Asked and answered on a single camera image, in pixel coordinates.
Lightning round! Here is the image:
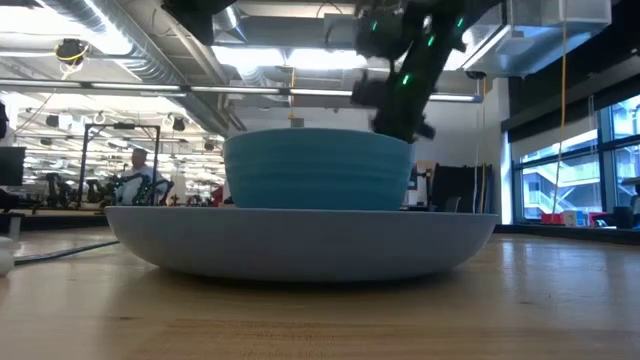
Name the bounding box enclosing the person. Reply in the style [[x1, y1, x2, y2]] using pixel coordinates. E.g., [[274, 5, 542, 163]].
[[115, 147, 169, 207]]

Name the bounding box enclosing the black ceiling dome camera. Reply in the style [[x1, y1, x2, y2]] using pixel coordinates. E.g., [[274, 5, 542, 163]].
[[53, 37, 90, 67]]

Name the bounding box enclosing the silver ceiling duct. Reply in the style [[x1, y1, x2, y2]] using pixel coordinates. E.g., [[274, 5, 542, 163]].
[[42, 0, 249, 136]]

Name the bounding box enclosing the black computer monitor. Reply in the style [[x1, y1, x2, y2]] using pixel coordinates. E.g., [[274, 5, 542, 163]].
[[0, 145, 27, 188]]

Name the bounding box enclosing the black metal stand frame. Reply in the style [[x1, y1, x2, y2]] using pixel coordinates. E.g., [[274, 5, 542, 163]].
[[77, 122, 162, 207]]

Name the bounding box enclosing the grey cable on floor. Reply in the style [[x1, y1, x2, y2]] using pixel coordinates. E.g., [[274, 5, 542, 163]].
[[13, 239, 121, 266]]

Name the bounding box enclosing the blue plate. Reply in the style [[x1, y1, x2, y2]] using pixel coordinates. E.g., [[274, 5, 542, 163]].
[[103, 205, 500, 284]]

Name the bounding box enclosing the long ceiling light bar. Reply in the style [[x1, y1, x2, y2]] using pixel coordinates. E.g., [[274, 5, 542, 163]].
[[0, 77, 484, 104]]

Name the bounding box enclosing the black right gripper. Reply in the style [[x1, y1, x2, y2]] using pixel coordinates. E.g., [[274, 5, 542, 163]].
[[349, 47, 444, 145]]

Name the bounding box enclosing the teal bowl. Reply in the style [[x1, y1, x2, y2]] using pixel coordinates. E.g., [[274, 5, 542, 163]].
[[222, 127, 416, 211]]

